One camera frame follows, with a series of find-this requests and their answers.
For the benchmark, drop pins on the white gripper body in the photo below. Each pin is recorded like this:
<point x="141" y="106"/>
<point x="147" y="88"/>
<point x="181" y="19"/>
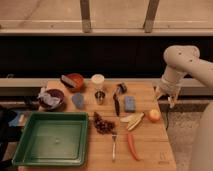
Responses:
<point x="168" y="88"/>

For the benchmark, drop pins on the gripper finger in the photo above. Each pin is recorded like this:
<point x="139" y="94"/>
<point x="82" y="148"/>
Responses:
<point x="158" y="94"/>
<point x="171" y="102"/>

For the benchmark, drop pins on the silver metal fork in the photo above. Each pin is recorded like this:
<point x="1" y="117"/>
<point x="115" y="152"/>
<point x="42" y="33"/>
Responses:
<point x="114" y="136"/>

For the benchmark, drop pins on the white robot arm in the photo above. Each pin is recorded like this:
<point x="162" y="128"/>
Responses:
<point x="182" y="60"/>

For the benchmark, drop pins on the small metal cup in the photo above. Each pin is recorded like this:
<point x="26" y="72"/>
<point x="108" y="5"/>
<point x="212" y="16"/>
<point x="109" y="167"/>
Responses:
<point x="100" y="97"/>

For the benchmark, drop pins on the white paper cup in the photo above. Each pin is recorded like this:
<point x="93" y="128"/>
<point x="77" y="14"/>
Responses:
<point x="98" y="81"/>

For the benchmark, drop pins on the orange apple toy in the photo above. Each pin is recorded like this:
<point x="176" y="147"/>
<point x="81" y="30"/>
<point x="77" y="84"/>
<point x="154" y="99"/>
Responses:
<point x="154" y="115"/>

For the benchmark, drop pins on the blue sponge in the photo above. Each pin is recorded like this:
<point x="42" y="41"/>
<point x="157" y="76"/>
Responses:
<point x="129" y="104"/>

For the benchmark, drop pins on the yellow banana toy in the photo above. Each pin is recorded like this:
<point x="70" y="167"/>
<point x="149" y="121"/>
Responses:
<point x="132" y="120"/>

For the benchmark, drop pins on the orange carrot toy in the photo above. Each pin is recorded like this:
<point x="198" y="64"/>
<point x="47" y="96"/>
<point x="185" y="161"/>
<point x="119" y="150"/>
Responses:
<point x="131" y="146"/>

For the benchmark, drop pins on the bunch of dark grapes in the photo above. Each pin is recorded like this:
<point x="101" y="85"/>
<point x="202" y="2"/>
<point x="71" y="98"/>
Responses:
<point x="103" y="126"/>

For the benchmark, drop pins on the blue grey pebble toy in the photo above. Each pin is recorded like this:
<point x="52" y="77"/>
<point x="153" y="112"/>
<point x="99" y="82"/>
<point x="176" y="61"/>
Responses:
<point x="78" y="100"/>

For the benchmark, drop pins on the orange bowl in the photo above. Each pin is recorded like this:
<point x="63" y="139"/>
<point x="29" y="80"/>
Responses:
<point x="78" y="79"/>

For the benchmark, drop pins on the grey block in bowl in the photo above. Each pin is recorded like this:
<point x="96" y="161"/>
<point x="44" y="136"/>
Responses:
<point x="68" y="81"/>

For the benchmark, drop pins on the dark purple bowl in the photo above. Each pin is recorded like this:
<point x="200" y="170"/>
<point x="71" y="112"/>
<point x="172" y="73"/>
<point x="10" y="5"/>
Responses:
<point x="55" y="93"/>

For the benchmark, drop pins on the crumpled white cloth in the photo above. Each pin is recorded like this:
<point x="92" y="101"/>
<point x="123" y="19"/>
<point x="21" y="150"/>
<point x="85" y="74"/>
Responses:
<point x="48" y="100"/>

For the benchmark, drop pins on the green plastic tray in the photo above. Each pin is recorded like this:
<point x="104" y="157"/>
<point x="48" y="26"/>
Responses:
<point x="53" y="139"/>

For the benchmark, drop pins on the blue item at left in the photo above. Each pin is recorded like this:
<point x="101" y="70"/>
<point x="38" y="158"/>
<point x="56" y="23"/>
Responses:
<point x="20" y="119"/>

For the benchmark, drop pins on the black object at left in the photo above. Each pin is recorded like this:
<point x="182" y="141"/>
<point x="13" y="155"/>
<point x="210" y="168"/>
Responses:
<point x="7" y="134"/>

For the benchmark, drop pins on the black handled peeler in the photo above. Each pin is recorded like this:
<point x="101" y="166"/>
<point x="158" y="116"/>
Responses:
<point x="120" y="89"/>

